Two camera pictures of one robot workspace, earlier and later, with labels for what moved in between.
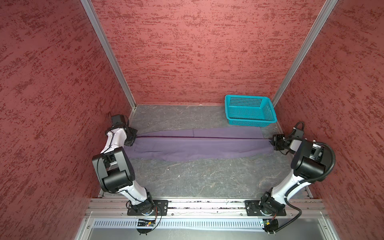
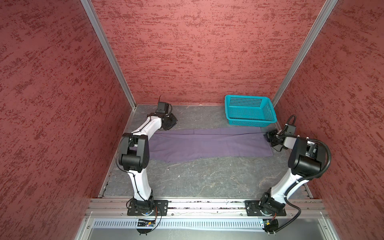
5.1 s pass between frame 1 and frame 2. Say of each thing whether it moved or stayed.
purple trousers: stayed
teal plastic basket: stayed
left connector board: stayed
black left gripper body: moved
